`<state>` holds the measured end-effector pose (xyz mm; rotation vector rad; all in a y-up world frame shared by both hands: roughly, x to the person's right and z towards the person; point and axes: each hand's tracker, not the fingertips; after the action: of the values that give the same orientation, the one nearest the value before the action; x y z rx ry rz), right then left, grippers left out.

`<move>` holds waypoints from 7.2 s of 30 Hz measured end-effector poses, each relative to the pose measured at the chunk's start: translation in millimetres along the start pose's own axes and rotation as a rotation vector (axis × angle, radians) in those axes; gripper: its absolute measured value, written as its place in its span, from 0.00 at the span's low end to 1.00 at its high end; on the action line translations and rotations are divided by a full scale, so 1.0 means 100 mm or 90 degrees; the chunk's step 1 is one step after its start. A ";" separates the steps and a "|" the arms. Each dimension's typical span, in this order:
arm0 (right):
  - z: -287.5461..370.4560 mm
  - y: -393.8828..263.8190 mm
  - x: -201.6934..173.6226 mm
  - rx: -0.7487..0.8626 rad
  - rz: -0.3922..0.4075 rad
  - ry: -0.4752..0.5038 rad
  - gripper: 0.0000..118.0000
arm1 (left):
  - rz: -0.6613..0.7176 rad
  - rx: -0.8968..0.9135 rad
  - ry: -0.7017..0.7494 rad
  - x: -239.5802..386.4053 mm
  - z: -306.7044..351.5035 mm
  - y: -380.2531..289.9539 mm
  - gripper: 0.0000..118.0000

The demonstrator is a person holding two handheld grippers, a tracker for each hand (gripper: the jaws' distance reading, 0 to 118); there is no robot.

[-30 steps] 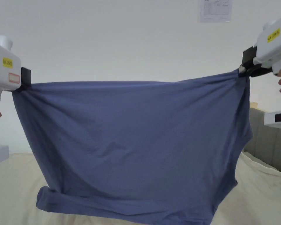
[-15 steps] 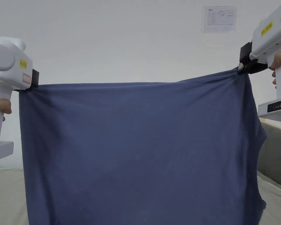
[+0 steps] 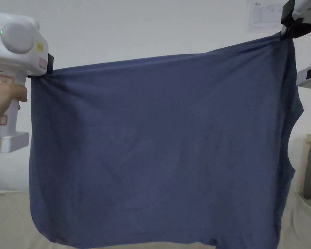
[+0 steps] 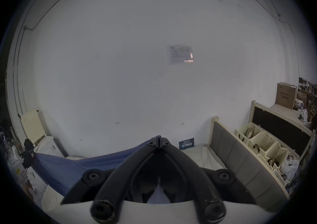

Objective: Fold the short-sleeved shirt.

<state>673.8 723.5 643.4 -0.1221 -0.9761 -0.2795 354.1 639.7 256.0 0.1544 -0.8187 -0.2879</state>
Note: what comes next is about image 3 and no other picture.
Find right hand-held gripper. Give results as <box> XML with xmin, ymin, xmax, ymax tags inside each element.
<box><xmin>280</xmin><ymin>0</ymin><xmax>311</xmax><ymax>90</ymax></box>

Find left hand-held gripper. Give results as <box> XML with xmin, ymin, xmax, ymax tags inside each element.
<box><xmin>0</xmin><ymin>10</ymin><xmax>54</xmax><ymax>153</ymax></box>

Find dark blue shirt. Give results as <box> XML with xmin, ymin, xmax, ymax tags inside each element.
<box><xmin>28</xmin><ymin>32</ymin><xmax>305</xmax><ymax>249</ymax></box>

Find person's left hand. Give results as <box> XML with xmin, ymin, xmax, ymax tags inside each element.
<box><xmin>0</xmin><ymin>82</ymin><xmax>29</xmax><ymax>125</ymax></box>

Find white printed paper sheet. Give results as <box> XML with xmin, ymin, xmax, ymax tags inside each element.
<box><xmin>246</xmin><ymin>0</ymin><xmax>285</xmax><ymax>34</ymax></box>

